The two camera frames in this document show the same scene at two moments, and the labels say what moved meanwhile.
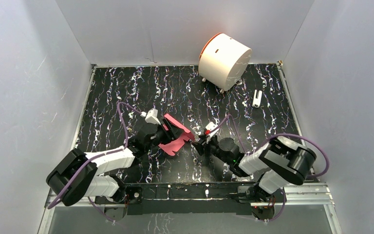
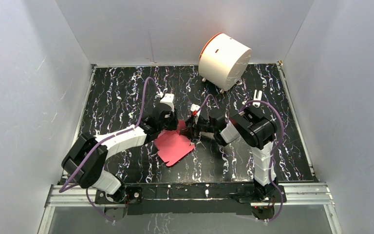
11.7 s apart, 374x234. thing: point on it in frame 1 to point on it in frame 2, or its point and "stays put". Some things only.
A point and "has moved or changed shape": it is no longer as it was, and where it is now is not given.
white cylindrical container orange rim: x=223 y=62 stays put
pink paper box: x=171 y=146 has moved or changed shape
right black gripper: x=198 y=145 to x=191 y=126
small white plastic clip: x=256 y=102 stays put
